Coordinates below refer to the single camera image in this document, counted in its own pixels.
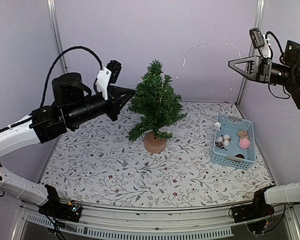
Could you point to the pink pompom ornament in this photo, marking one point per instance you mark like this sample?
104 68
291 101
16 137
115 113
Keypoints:
244 143

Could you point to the light blue plastic basket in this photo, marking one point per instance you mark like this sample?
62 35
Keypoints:
229 125

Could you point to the dark red bauble ornament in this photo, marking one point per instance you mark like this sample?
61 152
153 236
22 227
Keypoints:
240 156

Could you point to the small green christmas tree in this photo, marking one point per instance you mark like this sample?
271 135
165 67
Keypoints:
158 106

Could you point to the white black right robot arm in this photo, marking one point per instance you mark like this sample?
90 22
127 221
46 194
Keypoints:
286 73

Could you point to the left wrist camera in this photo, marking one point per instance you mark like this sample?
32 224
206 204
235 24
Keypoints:
106 76

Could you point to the aluminium front rail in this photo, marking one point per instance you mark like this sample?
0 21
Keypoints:
105 222

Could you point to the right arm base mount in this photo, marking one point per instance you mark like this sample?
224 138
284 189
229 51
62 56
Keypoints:
257 218

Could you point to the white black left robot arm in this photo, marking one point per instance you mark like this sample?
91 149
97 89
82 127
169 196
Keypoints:
74 104

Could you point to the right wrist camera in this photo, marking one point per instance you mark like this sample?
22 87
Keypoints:
260 42

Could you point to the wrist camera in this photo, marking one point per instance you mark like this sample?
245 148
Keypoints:
260 42
106 76

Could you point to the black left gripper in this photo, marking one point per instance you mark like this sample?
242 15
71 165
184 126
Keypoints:
116 101

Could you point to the white cotton berry sprig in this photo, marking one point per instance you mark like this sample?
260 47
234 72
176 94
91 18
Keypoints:
223 141

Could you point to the floral patterned table mat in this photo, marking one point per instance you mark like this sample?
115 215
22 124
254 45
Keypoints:
98 164

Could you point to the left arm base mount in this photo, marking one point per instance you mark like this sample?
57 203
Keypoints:
70 211

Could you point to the left aluminium frame post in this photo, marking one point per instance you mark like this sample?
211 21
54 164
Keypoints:
52 13

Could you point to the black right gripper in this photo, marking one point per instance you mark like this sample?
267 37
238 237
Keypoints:
264 65

